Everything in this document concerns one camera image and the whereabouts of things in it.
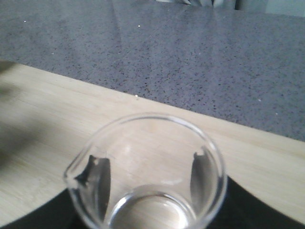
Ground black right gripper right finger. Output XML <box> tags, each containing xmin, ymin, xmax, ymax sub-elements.
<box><xmin>190</xmin><ymin>153</ymin><xmax>305</xmax><ymax>229</ymax></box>

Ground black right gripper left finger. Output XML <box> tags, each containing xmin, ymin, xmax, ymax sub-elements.
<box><xmin>2</xmin><ymin>156</ymin><xmax>111</xmax><ymax>229</ymax></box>

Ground clear glass beaker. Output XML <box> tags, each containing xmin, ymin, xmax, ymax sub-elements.
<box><xmin>63</xmin><ymin>113</ymin><xmax>228</xmax><ymax>229</ymax></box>

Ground wooden cutting board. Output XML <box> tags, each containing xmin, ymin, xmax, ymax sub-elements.
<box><xmin>0</xmin><ymin>61</ymin><xmax>305</xmax><ymax>225</ymax></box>

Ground grey curtain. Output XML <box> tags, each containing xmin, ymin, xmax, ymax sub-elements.
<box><xmin>166</xmin><ymin>0</ymin><xmax>305</xmax><ymax>17</ymax></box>

